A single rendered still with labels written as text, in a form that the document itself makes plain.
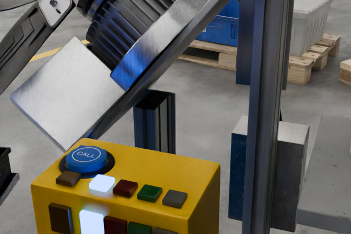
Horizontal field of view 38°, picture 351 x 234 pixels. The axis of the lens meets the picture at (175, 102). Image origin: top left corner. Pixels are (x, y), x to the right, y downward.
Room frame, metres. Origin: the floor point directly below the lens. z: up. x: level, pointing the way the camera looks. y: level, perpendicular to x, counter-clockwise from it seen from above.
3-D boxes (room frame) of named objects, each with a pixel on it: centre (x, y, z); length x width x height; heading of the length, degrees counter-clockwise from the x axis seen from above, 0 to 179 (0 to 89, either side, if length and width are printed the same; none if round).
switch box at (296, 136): (0.95, -0.20, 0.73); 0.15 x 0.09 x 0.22; 69
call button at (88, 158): (0.43, 0.09, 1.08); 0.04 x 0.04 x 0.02
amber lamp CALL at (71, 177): (0.40, 0.10, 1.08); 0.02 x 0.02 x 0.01; 69
